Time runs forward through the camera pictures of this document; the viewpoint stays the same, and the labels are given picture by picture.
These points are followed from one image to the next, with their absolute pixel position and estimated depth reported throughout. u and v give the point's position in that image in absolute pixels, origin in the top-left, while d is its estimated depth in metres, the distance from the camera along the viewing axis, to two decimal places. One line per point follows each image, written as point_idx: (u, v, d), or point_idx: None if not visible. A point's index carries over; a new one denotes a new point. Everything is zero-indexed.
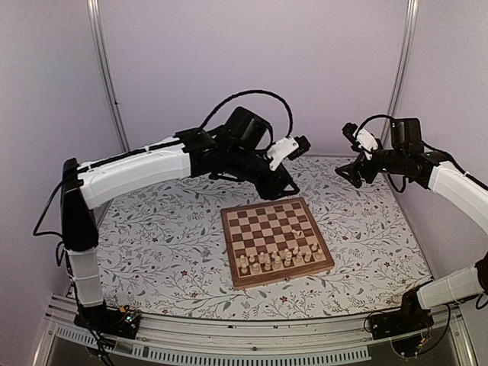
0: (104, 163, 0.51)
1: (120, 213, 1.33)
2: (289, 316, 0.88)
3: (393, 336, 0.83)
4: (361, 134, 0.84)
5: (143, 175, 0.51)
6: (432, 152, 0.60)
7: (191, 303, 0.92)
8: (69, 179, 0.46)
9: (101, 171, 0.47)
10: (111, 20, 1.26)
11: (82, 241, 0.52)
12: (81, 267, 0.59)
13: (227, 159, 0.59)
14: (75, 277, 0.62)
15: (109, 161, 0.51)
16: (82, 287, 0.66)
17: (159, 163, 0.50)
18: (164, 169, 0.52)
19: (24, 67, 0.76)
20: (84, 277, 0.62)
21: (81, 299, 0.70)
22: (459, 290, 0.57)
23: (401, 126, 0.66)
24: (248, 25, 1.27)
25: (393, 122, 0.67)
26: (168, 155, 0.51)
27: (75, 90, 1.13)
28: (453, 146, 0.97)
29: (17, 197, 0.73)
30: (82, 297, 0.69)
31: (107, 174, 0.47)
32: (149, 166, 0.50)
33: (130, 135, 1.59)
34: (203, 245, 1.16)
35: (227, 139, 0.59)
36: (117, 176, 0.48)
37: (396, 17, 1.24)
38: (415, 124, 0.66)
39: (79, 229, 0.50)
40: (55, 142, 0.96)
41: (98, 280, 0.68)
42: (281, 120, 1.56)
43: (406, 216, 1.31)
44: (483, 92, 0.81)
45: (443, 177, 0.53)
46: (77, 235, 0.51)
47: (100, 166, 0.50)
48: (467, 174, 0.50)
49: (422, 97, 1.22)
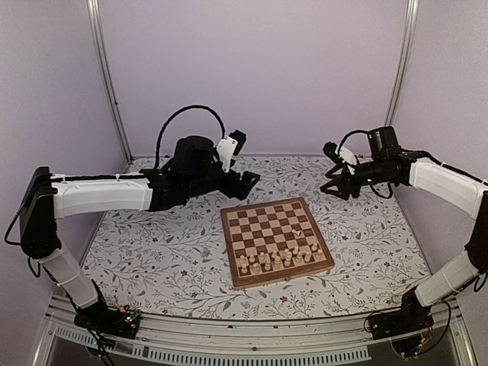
0: (75, 179, 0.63)
1: (120, 213, 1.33)
2: (289, 316, 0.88)
3: (393, 336, 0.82)
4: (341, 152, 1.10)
5: (110, 194, 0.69)
6: (407, 153, 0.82)
7: (191, 303, 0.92)
8: (43, 185, 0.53)
9: (75, 186, 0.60)
10: (111, 20, 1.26)
11: (44, 248, 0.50)
12: (65, 271, 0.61)
13: (184, 188, 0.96)
14: (59, 281, 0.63)
15: (80, 179, 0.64)
16: (74, 288, 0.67)
17: (127, 191, 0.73)
18: (125, 196, 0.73)
19: (24, 67, 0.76)
20: (69, 280, 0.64)
21: (76, 300, 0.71)
22: (455, 278, 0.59)
23: (377, 136, 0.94)
24: (248, 25, 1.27)
25: (371, 135, 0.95)
26: (136, 186, 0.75)
27: (75, 90, 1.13)
28: (453, 146, 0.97)
29: (17, 196, 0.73)
30: (77, 299, 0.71)
31: (81, 189, 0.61)
32: (117, 191, 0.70)
33: (130, 135, 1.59)
34: (203, 245, 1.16)
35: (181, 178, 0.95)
36: (89, 192, 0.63)
37: (396, 16, 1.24)
38: (388, 133, 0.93)
39: (40, 238, 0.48)
40: (54, 142, 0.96)
41: (85, 283, 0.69)
42: (281, 120, 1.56)
43: (406, 216, 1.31)
44: (483, 92, 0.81)
45: (421, 171, 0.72)
46: (36, 245, 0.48)
47: (72, 180, 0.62)
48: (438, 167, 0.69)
49: (423, 97, 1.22)
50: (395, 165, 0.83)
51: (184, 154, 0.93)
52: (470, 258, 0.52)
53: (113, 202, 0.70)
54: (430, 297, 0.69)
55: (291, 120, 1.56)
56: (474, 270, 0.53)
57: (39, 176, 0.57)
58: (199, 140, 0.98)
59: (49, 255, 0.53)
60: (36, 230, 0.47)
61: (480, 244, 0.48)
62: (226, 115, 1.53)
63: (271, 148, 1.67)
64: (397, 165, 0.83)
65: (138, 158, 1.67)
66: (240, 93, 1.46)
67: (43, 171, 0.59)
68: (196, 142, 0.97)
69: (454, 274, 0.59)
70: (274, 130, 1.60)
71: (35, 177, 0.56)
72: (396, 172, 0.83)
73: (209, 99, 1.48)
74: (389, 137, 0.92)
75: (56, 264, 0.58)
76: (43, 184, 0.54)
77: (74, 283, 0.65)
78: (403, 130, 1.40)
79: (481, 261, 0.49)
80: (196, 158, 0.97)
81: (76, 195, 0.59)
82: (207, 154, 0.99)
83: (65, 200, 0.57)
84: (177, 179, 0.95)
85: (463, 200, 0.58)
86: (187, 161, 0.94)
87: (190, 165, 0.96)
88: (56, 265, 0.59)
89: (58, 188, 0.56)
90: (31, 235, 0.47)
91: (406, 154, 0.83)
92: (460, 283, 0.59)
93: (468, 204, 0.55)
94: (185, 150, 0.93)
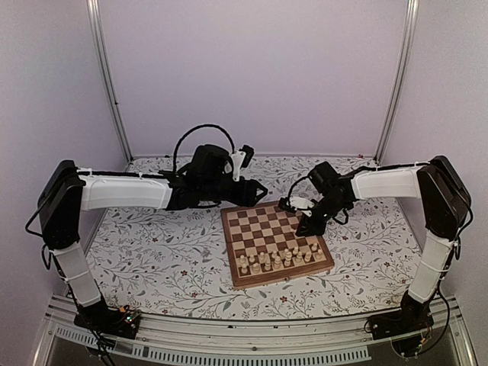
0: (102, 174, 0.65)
1: (119, 213, 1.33)
2: (289, 316, 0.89)
3: (393, 336, 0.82)
4: (295, 200, 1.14)
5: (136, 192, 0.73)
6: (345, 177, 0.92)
7: (191, 303, 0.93)
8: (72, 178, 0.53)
9: (103, 181, 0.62)
10: (110, 20, 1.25)
11: (63, 237, 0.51)
12: (69, 268, 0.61)
13: (198, 193, 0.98)
14: (65, 279, 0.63)
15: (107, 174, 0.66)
16: (77, 287, 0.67)
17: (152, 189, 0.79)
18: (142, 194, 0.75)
19: (21, 67, 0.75)
20: (71, 280, 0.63)
21: (77, 296, 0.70)
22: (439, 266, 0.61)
23: (315, 172, 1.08)
24: (248, 25, 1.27)
25: (310, 173, 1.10)
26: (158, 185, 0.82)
27: (75, 89, 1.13)
28: (453, 147, 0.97)
29: (17, 197, 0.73)
30: (78, 295, 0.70)
31: (107, 183, 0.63)
32: (136, 188, 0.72)
33: (130, 135, 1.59)
34: (203, 245, 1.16)
35: (194, 180, 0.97)
36: (113, 187, 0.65)
37: (396, 16, 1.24)
38: (322, 167, 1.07)
39: (63, 225, 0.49)
40: (53, 142, 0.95)
41: (91, 279, 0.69)
42: (281, 120, 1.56)
43: (406, 216, 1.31)
44: (483, 92, 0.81)
45: (362, 178, 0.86)
46: (56, 233, 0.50)
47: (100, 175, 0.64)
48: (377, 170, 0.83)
49: (423, 98, 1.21)
50: (338, 189, 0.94)
51: (202, 161, 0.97)
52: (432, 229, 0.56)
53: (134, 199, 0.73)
54: (424, 291, 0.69)
55: (291, 120, 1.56)
56: (447, 242, 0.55)
57: (66, 168, 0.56)
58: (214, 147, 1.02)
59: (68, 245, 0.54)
60: (59, 219, 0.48)
61: (435, 212, 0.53)
62: (226, 115, 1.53)
63: (271, 148, 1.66)
64: (341, 188, 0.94)
65: (138, 158, 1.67)
66: (240, 92, 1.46)
67: (68, 164, 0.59)
68: (215, 150, 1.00)
69: (438, 261, 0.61)
70: (274, 130, 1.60)
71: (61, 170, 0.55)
72: (341, 194, 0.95)
73: (209, 98, 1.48)
74: (325, 170, 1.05)
75: (62, 261, 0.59)
76: (70, 176, 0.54)
77: (76, 282, 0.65)
78: (403, 130, 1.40)
79: (444, 230, 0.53)
80: (213, 165, 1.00)
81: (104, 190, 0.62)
82: (223, 162, 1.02)
83: (91, 192, 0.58)
84: (194, 182, 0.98)
85: (404, 187, 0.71)
86: (206, 166, 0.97)
87: (207, 171, 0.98)
88: (64, 262, 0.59)
89: (86, 181, 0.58)
90: (53, 224, 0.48)
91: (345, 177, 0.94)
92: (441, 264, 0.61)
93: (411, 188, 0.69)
94: (205, 155, 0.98)
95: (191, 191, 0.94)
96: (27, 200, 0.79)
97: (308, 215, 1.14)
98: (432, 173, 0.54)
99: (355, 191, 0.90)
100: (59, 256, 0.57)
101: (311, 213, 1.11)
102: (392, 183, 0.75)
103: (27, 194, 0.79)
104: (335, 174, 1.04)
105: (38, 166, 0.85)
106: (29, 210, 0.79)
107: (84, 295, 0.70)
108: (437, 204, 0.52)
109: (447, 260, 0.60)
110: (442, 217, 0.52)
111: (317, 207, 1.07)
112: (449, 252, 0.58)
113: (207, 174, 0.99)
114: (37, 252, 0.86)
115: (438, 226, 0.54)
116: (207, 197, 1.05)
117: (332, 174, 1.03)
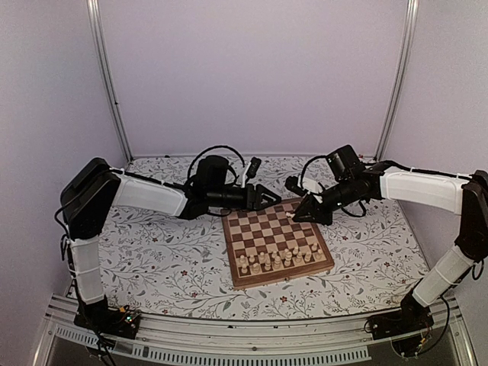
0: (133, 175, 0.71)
1: (119, 213, 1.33)
2: (289, 316, 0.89)
3: (393, 336, 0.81)
4: (306, 182, 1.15)
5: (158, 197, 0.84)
6: (372, 168, 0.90)
7: (191, 303, 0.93)
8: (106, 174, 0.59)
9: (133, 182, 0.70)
10: (110, 20, 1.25)
11: (90, 227, 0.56)
12: (82, 261, 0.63)
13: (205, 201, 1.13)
14: (75, 273, 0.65)
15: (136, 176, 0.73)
16: (85, 282, 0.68)
17: (171, 196, 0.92)
18: (162, 198, 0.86)
19: (20, 68, 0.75)
20: (81, 274, 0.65)
21: (82, 294, 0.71)
22: (451, 274, 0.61)
23: (336, 157, 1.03)
24: (248, 25, 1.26)
25: (331, 157, 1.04)
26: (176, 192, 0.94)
27: (75, 90, 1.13)
28: (453, 147, 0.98)
29: (17, 197, 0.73)
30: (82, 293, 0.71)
31: (136, 182, 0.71)
32: (158, 193, 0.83)
33: (130, 135, 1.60)
34: (203, 245, 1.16)
35: (200, 190, 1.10)
36: (139, 189, 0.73)
37: (396, 16, 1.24)
38: (345, 152, 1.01)
39: (93, 215, 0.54)
40: (53, 142, 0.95)
41: (98, 275, 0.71)
42: (281, 120, 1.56)
43: (406, 216, 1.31)
44: (483, 93, 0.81)
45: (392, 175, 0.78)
46: (85, 223, 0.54)
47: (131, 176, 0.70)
48: (413, 170, 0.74)
49: (423, 98, 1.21)
50: (364, 184, 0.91)
51: (205, 174, 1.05)
52: (463, 252, 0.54)
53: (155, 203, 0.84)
54: (431, 296, 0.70)
55: (291, 120, 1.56)
56: (470, 261, 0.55)
57: (97, 166, 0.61)
58: (216, 158, 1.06)
59: (90, 236, 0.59)
60: (91, 208, 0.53)
61: (470, 233, 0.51)
62: (226, 115, 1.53)
63: (271, 148, 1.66)
64: (366, 182, 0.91)
65: (138, 158, 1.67)
66: (240, 92, 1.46)
67: (99, 162, 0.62)
68: (216, 162, 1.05)
69: (450, 271, 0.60)
70: (274, 130, 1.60)
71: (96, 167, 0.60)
72: (365, 189, 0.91)
73: (209, 99, 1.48)
74: (347, 155, 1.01)
75: (76, 255, 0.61)
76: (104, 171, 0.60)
77: (85, 277, 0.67)
78: (403, 130, 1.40)
79: (476, 253, 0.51)
80: (216, 176, 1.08)
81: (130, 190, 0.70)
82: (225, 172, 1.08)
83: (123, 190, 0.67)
84: (200, 192, 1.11)
85: (439, 198, 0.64)
86: (208, 177, 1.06)
87: (210, 183, 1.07)
88: (78, 255, 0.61)
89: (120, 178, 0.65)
90: (85, 214, 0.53)
91: (370, 169, 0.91)
92: (457, 277, 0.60)
93: (445, 201, 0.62)
94: (207, 168, 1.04)
95: (200, 200, 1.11)
96: (27, 200, 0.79)
97: (319, 200, 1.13)
98: (477, 191, 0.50)
99: (383, 191, 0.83)
100: (76, 248, 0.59)
101: (322, 198, 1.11)
102: (422, 188, 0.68)
103: (27, 194, 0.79)
104: (357, 163, 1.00)
105: (38, 167, 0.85)
106: (28, 210, 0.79)
107: (95, 290, 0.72)
108: (475, 226, 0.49)
109: (463, 274, 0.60)
110: (476, 240, 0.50)
111: (327, 196, 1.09)
112: (468, 268, 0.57)
113: (211, 184, 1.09)
114: (37, 253, 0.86)
115: (473, 251, 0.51)
116: (216, 204, 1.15)
117: (354, 163, 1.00)
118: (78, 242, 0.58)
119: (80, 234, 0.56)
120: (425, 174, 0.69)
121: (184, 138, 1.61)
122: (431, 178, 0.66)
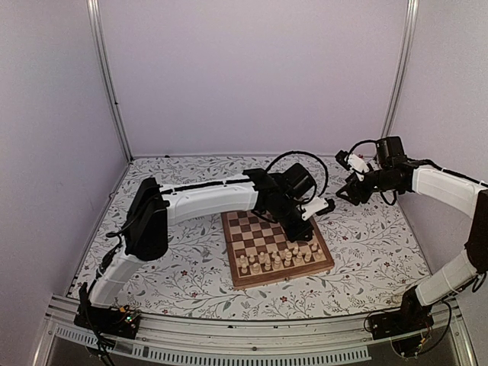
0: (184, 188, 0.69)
1: (119, 213, 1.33)
2: (289, 316, 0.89)
3: (393, 336, 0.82)
4: (352, 158, 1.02)
5: (215, 202, 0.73)
6: (415, 160, 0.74)
7: (191, 303, 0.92)
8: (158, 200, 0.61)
9: (185, 196, 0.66)
10: (110, 19, 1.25)
11: (147, 248, 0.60)
12: (117, 271, 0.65)
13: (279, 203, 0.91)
14: (104, 277, 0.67)
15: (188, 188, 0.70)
16: (104, 287, 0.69)
17: (233, 196, 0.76)
18: (228, 203, 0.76)
19: (21, 68, 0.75)
20: (110, 281, 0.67)
21: (95, 296, 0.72)
22: (453, 280, 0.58)
23: (385, 145, 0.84)
24: (248, 24, 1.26)
25: (378, 142, 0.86)
26: (240, 191, 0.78)
27: (75, 90, 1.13)
28: (451, 146, 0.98)
29: (17, 196, 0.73)
30: (95, 293, 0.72)
31: (191, 198, 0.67)
32: (223, 196, 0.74)
33: (130, 135, 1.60)
34: (203, 245, 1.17)
35: (285, 186, 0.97)
36: (191, 202, 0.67)
37: (397, 15, 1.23)
38: (396, 141, 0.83)
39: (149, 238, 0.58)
40: (52, 142, 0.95)
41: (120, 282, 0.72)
42: (281, 120, 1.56)
43: (406, 216, 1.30)
44: (482, 92, 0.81)
45: (423, 172, 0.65)
46: (142, 244, 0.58)
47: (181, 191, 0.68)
48: (444, 171, 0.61)
49: (423, 97, 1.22)
50: (397, 173, 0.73)
51: (296, 175, 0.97)
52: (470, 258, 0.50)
53: (217, 207, 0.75)
54: (430, 298, 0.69)
55: (290, 120, 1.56)
56: (473, 270, 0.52)
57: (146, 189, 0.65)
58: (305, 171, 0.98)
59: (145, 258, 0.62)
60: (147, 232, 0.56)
61: (477, 238, 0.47)
62: (226, 114, 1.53)
63: (271, 148, 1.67)
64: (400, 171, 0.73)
65: (139, 158, 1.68)
66: (240, 93, 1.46)
67: (149, 184, 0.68)
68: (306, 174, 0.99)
69: (452, 274, 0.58)
70: (274, 130, 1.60)
71: (151, 190, 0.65)
72: (397, 179, 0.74)
73: (209, 98, 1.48)
74: (396, 145, 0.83)
75: (113, 264, 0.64)
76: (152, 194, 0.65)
77: (110, 284, 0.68)
78: (403, 130, 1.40)
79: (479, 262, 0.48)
80: (302, 187, 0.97)
81: (183, 205, 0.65)
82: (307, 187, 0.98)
83: (177, 208, 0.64)
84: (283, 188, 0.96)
85: (462, 203, 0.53)
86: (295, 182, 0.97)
87: (295, 187, 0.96)
88: (117, 267, 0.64)
89: (170, 201, 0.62)
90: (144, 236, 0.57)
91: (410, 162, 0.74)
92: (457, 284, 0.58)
93: (467, 207, 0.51)
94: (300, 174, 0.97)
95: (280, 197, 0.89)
96: (27, 199, 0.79)
97: (359, 179, 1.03)
98: None
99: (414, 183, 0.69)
100: (125, 262, 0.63)
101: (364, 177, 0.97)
102: (449, 189, 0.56)
103: (27, 193, 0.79)
104: (407, 157, 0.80)
105: (38, 166, 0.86)
106: (28, 211, 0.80)
107: (107, 295, 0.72)
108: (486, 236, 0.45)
109: (465, 284, 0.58)
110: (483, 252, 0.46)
111: (367, 177, 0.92)
112: (472, 277, 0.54)
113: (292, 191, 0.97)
114: (37, 253, 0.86)
115: (477, 259, 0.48)
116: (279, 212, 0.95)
117: (402, 155, 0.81)
118: (130, 258, 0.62)
119: (139, 254, 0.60)
120: (456, 174, 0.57)
121: (184, 139, 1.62)
122: (459, 179, 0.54)
